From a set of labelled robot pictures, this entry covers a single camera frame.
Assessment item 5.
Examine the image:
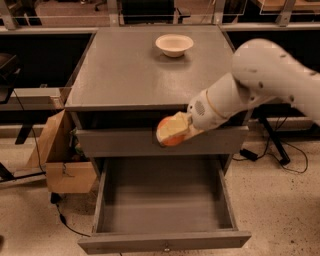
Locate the grey drawer cabinet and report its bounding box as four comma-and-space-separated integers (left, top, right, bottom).
66, 25, 248, 172

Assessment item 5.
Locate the black floor cable left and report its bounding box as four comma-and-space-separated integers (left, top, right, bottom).
50, 192, 92, 238

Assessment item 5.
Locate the white paper bowl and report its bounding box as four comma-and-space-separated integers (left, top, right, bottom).
155, 34, 194, 58

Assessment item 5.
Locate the grey middle drawer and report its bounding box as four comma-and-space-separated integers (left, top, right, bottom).
76, 126, 249, 157

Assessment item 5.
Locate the orange fruit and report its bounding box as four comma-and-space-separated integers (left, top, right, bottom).
156, 116, 186, 146

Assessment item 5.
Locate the black power adapter cable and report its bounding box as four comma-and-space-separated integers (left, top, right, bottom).
232, 134, 309, 175

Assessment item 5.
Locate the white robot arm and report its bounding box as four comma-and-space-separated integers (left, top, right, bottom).
156, 39, 320, 146

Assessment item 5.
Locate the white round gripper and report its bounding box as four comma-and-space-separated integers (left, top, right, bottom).
156, 73, 267, 143

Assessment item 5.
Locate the brown cardboard box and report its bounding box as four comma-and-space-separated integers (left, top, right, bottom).
26, 110, 96, 193

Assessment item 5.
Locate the grey open bottom drawer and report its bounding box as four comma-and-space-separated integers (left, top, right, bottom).
78, 156, 251, 254

